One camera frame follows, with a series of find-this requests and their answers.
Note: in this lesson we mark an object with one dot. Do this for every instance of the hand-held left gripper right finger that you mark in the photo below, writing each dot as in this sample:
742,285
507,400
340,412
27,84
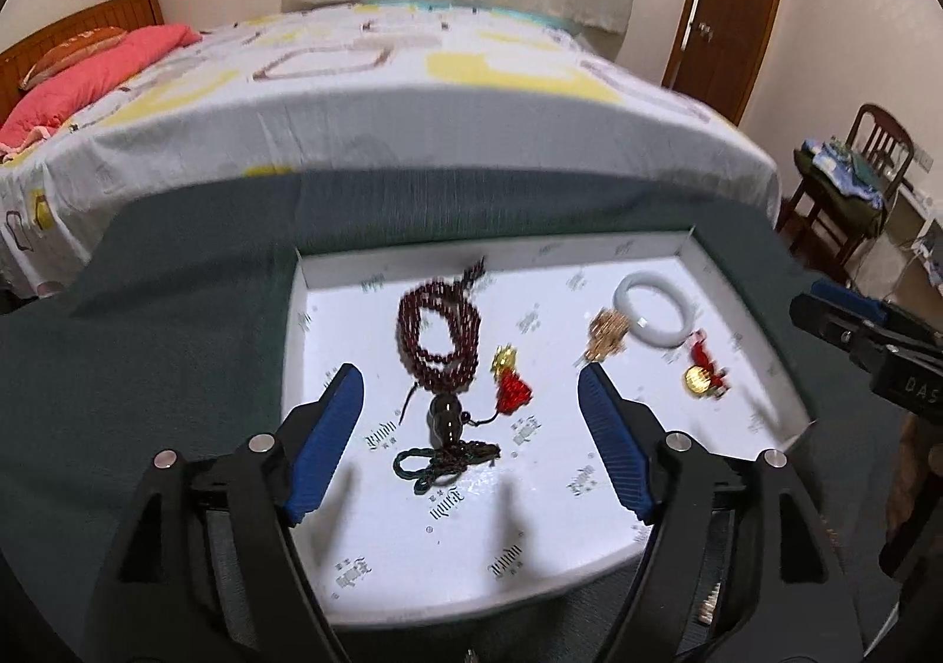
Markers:
615,449

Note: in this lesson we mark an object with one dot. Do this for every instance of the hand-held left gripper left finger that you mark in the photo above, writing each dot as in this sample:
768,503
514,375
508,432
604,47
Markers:
328,442

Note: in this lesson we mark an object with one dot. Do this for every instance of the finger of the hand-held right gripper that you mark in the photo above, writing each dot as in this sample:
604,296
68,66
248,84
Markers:
825,320
858,306

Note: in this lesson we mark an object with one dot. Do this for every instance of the gold pendant with red knot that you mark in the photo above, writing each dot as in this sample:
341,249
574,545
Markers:
696,379

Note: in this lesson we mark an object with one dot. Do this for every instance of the gold charm with red tassel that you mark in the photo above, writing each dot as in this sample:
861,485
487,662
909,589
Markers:
514,389

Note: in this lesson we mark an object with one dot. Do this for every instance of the gold brooch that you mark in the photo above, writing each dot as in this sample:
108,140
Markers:
608,331

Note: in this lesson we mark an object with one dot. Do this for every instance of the white jade bangle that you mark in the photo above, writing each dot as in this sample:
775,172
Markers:
623,302

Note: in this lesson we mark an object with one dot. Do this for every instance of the shallow white-lined box tray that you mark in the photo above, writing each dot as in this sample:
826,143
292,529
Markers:
516,309

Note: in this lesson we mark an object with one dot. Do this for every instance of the white side desk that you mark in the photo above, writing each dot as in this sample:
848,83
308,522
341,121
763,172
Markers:
913,221

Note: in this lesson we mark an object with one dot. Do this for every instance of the pile of clothes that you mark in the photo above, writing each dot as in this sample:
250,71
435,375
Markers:
840,184

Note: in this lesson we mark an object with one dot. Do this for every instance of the wooden chair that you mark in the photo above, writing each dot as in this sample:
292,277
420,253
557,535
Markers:
880,129

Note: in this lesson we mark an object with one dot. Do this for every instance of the dark grey tablecloth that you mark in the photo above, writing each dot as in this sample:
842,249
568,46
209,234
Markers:
147,339

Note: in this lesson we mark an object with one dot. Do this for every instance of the patterned white bed sheet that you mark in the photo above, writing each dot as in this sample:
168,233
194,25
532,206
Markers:
442,118

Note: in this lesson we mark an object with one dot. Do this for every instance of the pink quilt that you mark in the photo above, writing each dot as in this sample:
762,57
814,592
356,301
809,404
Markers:
110,70

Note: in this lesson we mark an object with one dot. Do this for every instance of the brown pillow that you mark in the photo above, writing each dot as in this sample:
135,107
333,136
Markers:
70,55

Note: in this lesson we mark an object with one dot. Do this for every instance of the wooden bed headboard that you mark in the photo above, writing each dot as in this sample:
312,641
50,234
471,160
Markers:
44,37

